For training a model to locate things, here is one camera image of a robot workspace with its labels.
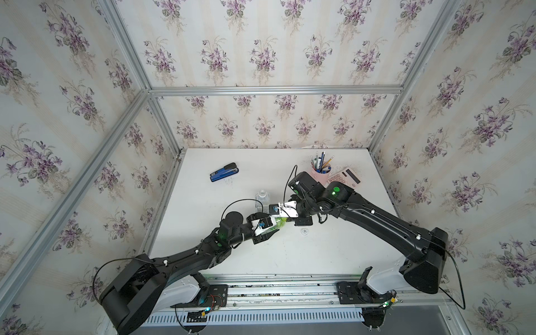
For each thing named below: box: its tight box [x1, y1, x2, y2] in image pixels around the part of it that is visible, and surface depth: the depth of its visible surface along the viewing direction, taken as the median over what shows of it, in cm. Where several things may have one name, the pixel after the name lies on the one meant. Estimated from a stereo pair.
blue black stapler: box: [209, 161, 240, 183], surface depth 109 cm
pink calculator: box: [326, 167, 362, 190], surface depth 107 cm
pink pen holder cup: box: [310, 168, 332, 188], surface depth 100 cm
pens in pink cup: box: [309, 150, 335, 174], surface depth 103 cm
